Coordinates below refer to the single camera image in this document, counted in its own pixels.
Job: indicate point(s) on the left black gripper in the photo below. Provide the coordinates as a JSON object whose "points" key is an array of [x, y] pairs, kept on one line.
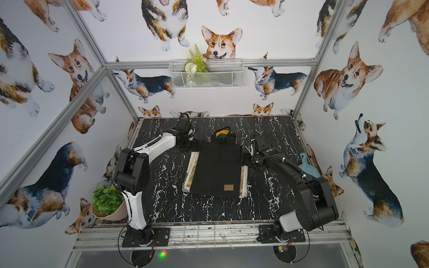
{"points": [[195, 144]]}

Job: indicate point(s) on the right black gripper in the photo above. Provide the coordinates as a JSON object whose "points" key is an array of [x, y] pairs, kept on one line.
{"points": [[258, 167]]}

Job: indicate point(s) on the black canvas tote bag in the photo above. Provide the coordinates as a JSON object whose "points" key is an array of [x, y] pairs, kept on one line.
{"points": [[218, 171]]}

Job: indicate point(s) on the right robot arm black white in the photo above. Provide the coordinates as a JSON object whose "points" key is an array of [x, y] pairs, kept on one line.
{"points": [[314, 204]]}

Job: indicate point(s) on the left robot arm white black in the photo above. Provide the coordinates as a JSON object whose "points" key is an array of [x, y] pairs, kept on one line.
{"points": [[132, 172]]}

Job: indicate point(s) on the light blue dustpan scoop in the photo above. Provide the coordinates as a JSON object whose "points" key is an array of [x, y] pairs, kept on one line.
{"points": [[307, 168]]}

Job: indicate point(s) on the artificial fern and white flower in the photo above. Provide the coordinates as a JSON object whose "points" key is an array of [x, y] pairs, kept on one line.
{"points": [[196, 63]]}

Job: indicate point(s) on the potted green plant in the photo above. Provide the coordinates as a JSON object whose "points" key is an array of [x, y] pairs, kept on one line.
{"points": [[108, 204]]}

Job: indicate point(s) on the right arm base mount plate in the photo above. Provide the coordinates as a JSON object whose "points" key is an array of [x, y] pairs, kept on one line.
{"points": [[273, 233]]}

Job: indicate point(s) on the white wire wall basket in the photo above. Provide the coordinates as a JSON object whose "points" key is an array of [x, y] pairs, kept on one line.
{"points": [[223, 74]]}

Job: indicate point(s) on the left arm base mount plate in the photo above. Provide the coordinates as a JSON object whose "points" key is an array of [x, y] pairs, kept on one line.
{"points": [[148, 237]]}

